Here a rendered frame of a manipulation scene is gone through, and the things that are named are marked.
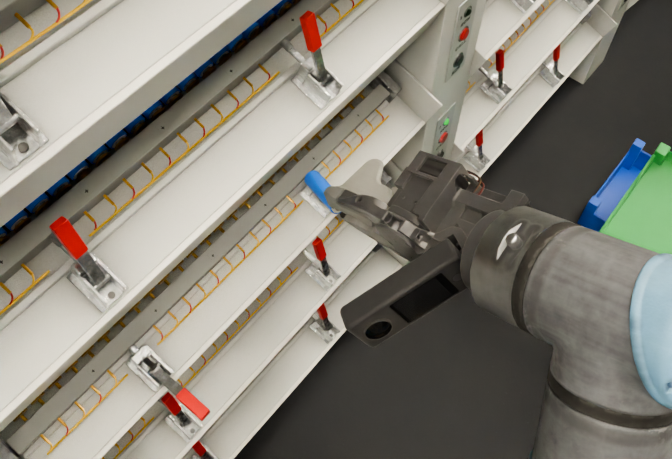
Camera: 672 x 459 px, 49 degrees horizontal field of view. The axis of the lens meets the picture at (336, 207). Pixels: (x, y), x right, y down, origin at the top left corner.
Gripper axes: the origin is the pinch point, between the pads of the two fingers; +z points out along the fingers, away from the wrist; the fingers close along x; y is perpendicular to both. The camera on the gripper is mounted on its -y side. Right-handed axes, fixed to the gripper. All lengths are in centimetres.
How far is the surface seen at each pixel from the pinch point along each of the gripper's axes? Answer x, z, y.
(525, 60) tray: -36, 25, 47
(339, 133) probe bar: -3.9, 11.8, 9.4
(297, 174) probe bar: -2.0, 11.0, 2.1
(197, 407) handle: -1.6, 0.7, -23.6
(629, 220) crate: -74, 14, 42
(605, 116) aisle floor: -79, 35, 66
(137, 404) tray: 0.0, 6.5, -27.2
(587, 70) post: -72, 41, 73
